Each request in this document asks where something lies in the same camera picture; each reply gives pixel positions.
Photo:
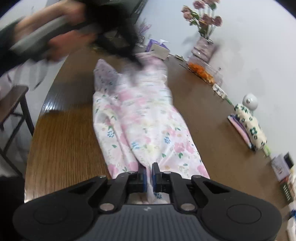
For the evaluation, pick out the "cream green-flowered pants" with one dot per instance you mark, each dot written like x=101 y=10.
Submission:
x=251 y=127

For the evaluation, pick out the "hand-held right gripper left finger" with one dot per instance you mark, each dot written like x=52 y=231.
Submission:
x=143 y=182

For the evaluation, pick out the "dried rose bouquet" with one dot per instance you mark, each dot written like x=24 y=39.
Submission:
x=203 y=16

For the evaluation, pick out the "black small box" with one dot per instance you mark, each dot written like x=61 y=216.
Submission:
x=289 y=161

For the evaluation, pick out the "green and white small box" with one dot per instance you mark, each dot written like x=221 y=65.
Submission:
x=267 y=150

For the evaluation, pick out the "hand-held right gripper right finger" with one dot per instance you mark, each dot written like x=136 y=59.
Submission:
x=153 y=182

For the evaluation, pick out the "purple tissue box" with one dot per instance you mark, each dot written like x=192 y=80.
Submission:
x=158 y=49

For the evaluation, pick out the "white ruffled floral garment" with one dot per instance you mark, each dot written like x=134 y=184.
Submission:
x=143 y=120

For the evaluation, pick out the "wooden stool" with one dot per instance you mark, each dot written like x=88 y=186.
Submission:
x=13 y=99

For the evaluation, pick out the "purple lavender bundle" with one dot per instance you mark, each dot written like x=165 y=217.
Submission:
x=143 y=29

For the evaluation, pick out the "pink purple-trimmed top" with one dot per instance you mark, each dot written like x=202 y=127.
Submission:
x=239 y=129

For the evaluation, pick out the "clear box of orange fruit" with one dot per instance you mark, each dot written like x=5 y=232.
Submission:
x=203 y=71

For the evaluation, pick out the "dark green tissue box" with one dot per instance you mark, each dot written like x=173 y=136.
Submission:
x=288 y=190

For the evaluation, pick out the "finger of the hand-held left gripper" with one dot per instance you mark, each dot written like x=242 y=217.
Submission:
x=135 y=58

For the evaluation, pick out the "pink woven vase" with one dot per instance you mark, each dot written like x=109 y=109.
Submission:
x=203 y=49

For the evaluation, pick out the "white robot figurine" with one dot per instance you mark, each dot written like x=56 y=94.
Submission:
x=250 y=100

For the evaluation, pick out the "person's left hand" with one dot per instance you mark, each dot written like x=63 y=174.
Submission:
x=69 y=44

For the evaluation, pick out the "grey tin box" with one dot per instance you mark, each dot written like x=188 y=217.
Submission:
x=279 y=168

